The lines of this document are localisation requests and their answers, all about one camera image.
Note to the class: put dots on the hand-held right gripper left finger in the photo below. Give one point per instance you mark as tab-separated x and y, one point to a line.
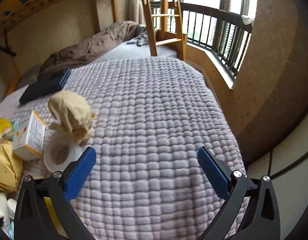
79	175

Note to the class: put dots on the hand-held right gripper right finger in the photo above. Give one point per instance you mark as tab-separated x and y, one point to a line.
213	173

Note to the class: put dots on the white tape roll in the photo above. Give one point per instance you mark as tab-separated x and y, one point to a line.
75	152

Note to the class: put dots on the white orange medicine box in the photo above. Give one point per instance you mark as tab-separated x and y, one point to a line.
31	135

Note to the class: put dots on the crumpled beige paper wad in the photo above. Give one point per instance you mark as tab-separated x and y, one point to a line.
71	110

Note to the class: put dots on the yellow paper bag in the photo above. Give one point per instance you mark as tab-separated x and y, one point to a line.
4	167

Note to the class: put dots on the lavender quilted blanket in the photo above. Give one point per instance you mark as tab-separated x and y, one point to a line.
156	117

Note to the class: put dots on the yellow printed packet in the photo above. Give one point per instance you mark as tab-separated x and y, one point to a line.
1	127

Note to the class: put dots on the black flat case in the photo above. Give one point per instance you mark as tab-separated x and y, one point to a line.
39	90

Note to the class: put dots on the brown duvet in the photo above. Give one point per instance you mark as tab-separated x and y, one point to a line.
94	45

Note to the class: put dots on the grey mattress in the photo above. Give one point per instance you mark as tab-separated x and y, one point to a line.
134	52

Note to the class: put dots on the black tape strips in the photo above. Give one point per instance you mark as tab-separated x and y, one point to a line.
8	49

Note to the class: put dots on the wooden ladder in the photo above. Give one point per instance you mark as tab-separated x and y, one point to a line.
152	42

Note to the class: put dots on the grey cloth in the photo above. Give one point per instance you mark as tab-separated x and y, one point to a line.
141	40

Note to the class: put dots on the small white object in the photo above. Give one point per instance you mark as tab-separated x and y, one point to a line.
246	19

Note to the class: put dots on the dark window railing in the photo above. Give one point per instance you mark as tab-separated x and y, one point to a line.
218	12

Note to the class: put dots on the white curtain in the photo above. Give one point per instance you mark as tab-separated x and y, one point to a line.
136	7

